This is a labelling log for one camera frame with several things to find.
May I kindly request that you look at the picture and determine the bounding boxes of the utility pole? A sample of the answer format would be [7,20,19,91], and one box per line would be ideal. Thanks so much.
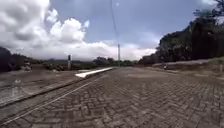
[116,43,122,68]

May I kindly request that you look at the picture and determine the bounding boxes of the row of distant trees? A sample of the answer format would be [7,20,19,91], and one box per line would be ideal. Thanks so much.
[0,46,138,73]

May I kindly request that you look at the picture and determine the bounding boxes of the kerb with white painted sections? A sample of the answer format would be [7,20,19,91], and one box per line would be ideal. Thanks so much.
[0,66,115,108]

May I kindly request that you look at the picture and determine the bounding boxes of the grey-brown brick paver road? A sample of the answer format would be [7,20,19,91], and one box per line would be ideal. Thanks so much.
[0,66,224,128]

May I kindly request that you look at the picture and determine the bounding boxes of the bare earth bank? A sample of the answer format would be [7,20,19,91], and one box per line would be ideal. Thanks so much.
[151,56,224,80]

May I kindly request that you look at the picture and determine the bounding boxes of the brick paved side strip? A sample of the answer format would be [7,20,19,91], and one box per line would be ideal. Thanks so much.
[0,69,92,106]

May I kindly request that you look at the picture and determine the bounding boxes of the row of tall dark trees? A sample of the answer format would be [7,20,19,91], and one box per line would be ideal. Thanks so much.
[137,0,224,66]

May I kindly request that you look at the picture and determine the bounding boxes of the short post with sign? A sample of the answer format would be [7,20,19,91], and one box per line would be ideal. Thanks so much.
[67,54,72,71]

